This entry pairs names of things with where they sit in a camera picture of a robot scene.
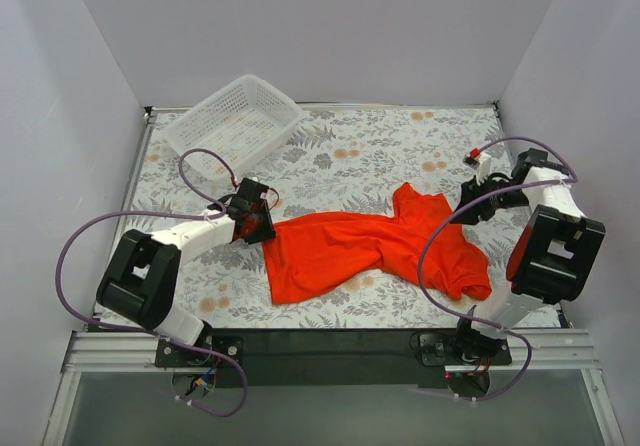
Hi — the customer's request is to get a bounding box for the orange t-shirt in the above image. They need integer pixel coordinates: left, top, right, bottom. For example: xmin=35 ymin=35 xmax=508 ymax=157
xmin=262 ymin=183 xmax=492 ymax=304

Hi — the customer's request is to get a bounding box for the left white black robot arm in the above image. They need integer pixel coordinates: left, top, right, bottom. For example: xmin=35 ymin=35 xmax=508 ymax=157
xmin=96 ymin=178 xmax=276 ymax=347

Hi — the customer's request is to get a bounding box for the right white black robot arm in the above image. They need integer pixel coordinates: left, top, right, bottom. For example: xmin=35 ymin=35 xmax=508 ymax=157
xmin=454 ymin=148 xmax=606 ymax=361

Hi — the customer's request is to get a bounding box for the white plastic basket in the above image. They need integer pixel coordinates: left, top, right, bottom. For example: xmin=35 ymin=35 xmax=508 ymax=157
xmin=164 ymin=75 xmax=303 ymax=186

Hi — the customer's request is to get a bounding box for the floral patterned table mat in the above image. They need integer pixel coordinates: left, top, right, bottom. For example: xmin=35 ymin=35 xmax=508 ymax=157
xmin=126 ymin=108 xmax=512 ymax=328

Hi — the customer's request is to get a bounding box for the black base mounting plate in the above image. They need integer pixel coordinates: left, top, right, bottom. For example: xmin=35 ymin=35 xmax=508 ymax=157
xmin=154 ymin=328 xmax=513 ymax=390

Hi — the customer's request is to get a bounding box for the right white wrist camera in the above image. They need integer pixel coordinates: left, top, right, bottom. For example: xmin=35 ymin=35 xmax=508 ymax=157
xmin=464 ymin=149 xmax=492 ymax=184

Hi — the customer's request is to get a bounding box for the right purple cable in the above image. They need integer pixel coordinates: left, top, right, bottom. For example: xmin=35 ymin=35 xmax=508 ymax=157
xmin=418 ymin=136 xmax=580 ymax=403

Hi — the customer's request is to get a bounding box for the purple cable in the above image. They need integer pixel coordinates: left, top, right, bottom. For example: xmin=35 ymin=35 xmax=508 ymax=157
xmin=60 ymin=148 xmax=250 ymax=418
xmin=418 ymin=136 xmax=580 ymax=403

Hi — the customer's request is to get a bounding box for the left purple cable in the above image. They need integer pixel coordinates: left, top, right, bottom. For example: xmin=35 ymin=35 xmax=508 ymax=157
xmin=60 ymin=148 xmax=250 ymax=418

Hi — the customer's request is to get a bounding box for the aluminium frame rail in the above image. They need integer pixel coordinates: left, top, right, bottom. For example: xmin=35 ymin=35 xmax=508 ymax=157
xmin=44 ymin=328 xmax=624 ymax=445

